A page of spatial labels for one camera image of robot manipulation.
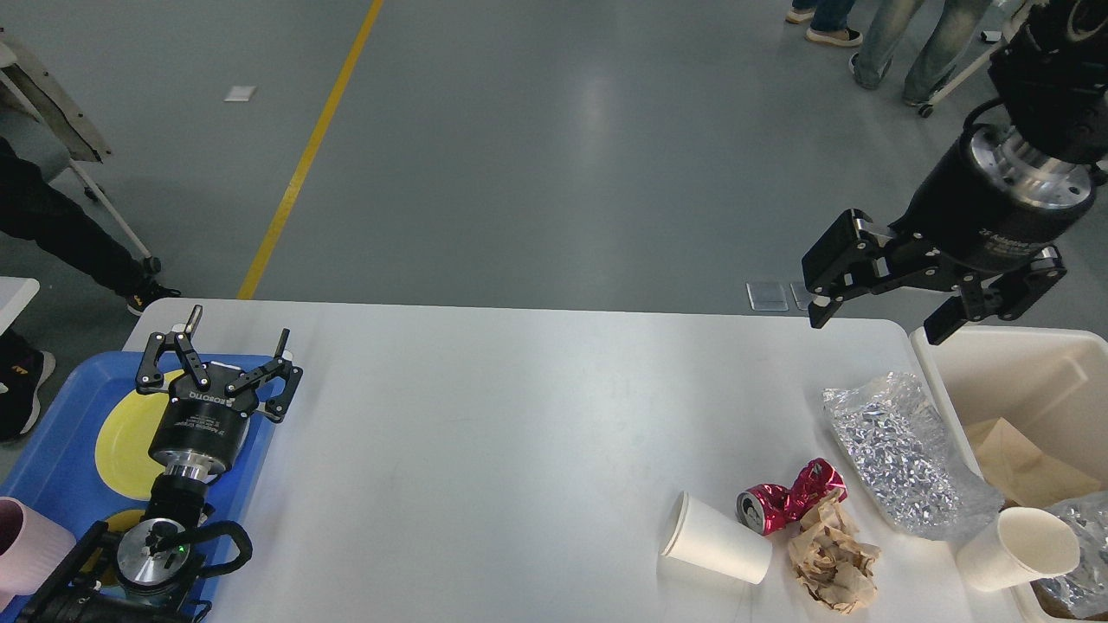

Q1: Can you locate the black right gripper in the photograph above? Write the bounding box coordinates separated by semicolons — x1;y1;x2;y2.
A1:
801;125;1096;344

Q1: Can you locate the floor outlet plate right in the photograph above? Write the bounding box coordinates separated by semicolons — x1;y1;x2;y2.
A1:
789;280;818;312

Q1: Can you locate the yellow plate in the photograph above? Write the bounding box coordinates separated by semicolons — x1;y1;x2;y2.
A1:
93;390;174;501

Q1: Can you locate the white side table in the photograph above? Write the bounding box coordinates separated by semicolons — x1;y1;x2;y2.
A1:
0;276;40;334

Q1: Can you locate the foil sheet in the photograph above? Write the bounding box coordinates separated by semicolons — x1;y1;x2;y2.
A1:
821;372;1005;542

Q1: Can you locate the floor outlet plate left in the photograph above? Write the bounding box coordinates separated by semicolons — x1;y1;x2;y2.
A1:
745;280;790;312

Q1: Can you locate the crumpled brown paper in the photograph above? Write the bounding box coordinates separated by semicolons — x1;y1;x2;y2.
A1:
787;494;881;615

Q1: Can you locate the brown paper bag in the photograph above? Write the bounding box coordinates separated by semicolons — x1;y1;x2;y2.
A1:
964;418;1104;509

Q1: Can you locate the crushed red can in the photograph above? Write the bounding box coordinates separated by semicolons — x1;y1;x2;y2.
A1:
736;458;848;537

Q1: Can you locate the pink ribbed mug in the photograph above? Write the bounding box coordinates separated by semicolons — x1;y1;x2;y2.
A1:
1;497;76;610

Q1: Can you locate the white paper cup in bin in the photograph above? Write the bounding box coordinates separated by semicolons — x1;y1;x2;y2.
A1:
955;505;1081;592

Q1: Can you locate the foil tray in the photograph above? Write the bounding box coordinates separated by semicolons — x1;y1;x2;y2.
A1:
1032;491;1107;620

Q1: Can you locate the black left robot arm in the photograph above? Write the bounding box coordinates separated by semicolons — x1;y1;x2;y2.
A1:
16;306;302;622

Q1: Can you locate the floor outlet plate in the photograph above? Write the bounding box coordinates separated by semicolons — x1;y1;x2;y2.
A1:
789;280;818;312
745;280;790;312

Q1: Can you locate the blue plastic tray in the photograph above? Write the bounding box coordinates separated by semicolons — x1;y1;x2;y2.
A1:
0;353;288;623

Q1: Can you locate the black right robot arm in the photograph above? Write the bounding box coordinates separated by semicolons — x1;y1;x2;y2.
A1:
801;1;1105;344

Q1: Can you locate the beige plastic bin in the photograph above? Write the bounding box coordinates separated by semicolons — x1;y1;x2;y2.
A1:
910;326;1107;491

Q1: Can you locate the person in blue jeans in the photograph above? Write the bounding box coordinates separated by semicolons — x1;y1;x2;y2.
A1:
848;0;993;108

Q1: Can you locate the grey chair at left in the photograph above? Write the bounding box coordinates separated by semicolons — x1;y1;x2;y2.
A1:
1;33;162;273

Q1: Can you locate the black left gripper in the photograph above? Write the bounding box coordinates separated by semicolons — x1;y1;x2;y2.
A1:
135;305;302;473

